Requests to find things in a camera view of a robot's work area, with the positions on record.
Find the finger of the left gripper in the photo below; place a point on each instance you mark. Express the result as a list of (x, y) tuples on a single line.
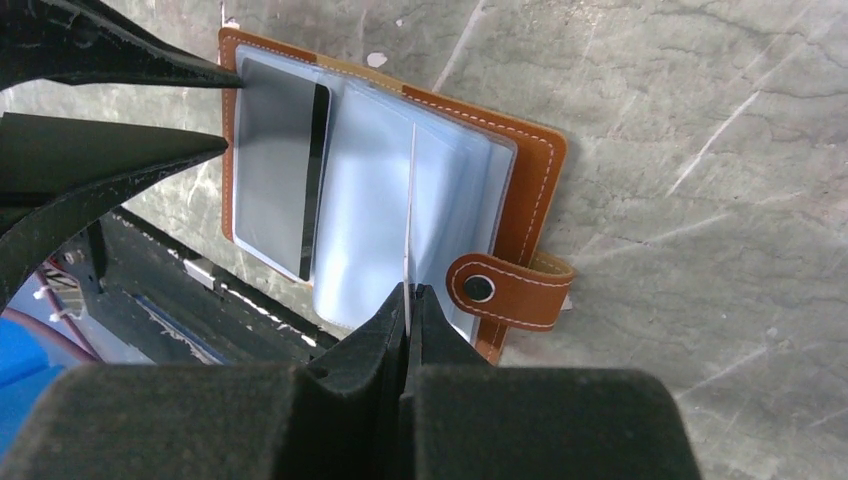
[(59, 175), (89, 42)]

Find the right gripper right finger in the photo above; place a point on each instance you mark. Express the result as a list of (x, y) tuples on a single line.
[(461, 418)]

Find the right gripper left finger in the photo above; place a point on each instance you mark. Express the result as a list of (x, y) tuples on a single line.
[(332, 418)]

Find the card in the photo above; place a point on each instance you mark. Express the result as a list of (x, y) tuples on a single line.
[(280, 143)]

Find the brown leather card holder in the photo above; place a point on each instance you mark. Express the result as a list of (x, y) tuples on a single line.
[(419, 188)]

